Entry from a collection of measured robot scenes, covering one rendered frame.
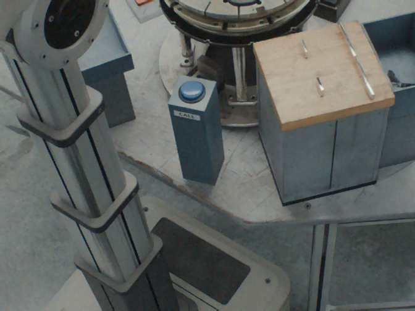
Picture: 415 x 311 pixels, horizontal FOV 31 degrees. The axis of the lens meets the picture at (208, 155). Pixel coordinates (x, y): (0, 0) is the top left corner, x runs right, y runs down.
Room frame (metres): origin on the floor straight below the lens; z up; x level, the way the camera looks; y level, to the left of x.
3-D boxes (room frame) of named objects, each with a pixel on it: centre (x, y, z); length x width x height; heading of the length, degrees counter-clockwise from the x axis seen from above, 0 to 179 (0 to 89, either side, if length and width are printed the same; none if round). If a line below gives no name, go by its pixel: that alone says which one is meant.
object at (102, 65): (1.04, 0.20, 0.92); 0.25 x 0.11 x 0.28; 15
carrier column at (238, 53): (1.00, -0.09, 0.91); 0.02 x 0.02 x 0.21
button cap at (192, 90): (0.85, 0.01, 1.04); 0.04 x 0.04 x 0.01
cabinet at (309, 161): (0.84, -0.22, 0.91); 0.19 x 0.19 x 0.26; 6
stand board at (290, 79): (0.84, -0.22, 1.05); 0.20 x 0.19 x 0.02; 96
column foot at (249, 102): (1.00, -0.09, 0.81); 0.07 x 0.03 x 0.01; 80
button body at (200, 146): (0.85, 0.01, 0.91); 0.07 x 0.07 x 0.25; 65
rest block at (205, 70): (1.05, -0.02, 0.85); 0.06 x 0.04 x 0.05; 44
